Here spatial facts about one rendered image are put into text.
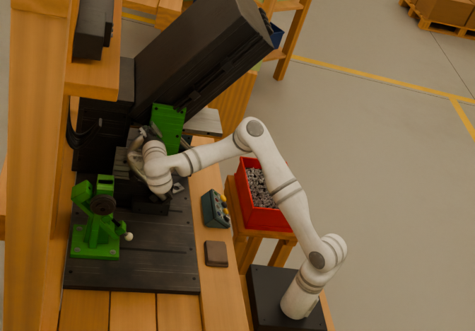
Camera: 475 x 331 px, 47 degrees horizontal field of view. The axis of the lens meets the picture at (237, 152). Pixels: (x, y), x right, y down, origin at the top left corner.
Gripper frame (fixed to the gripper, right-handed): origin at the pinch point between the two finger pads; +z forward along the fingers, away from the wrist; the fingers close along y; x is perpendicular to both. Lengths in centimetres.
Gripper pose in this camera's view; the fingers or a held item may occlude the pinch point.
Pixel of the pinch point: (150, 134)
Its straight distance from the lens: 186.5
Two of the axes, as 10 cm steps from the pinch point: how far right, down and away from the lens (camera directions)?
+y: -5.1, -7.3, -4.6
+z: -2.1, -4.1, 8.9
